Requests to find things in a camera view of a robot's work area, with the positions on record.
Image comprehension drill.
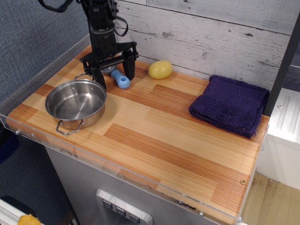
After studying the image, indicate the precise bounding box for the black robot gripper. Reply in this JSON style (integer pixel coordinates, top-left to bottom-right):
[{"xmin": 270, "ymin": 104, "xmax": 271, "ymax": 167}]
[{"xmin": 80, "ymin": 28, "xmax": 138, "ymax": 89}]

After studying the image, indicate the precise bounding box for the blue spoon with grey bowl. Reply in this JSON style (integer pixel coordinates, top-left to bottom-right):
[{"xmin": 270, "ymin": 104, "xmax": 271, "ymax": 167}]
[{"xmin": 100, "ymin": 65, "xmax": 130, "ymax": 89}]

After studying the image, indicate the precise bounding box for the stainless steel pot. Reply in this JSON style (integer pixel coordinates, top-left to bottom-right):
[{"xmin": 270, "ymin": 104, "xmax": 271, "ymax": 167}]
[{"xmin": 45, "ymin": 79, "xmax": 106, "ymax": 135}]

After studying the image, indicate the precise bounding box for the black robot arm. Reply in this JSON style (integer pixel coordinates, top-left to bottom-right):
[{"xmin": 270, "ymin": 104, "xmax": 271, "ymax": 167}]
[{"xmin": 80, "ymin": 0, "xmax": 138, "ymax": 88}]

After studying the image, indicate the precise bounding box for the yellow toy potato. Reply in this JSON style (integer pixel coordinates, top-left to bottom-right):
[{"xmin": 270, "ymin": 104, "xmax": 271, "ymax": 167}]
[{"xmin": 148, "ymin": 60, "xmax": 173, "ymax": 79}]

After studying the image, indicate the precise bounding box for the folded purple towel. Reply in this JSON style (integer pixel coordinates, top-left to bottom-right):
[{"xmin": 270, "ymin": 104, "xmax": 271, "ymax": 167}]
[{"xmin": 188, "ymin": 75, "xmax": 270, "ymax": 138}]

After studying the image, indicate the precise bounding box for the silver dispenser button panel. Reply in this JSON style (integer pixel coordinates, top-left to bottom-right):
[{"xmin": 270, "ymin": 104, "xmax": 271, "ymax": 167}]
[{"xmin": 96, "ymin": 188, "xmax": 153, "ymax": 225}]

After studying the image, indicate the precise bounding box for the yellow object bottom left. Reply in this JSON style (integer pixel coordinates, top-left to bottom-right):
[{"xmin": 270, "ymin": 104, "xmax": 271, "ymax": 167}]
[{"xmin": 17, "ymin": 214, "xmax": 42, "ymax": 225}]

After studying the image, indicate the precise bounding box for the white ribbed appliance top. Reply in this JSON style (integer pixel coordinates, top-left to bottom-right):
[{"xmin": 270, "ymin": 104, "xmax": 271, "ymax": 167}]
[{"xmin": 268, "ymin": 88, "xmax": 300, "ymax": 144}]

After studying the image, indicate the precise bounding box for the black vertical post left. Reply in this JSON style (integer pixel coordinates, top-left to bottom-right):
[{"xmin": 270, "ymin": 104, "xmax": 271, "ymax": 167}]
[{"xmin": 82, "ymin": 0, "xmax": 93, "ymax": 47}]

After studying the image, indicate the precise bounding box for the black vertical post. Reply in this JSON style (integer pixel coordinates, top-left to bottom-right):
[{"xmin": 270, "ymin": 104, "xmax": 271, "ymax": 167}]
[
  {"xmin": 263, "ymin": 15, "xmax": 300, "ymax": 117},
  {"xmin": 82, "ymin": 0, "xmax": 93, "ymax": 47}
]

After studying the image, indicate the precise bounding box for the black vertical post right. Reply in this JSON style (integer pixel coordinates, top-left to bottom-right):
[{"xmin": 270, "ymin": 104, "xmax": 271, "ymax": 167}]
[{"xmin": 263, "ymin": 15, "xmax": 300, "ymax": 117}]

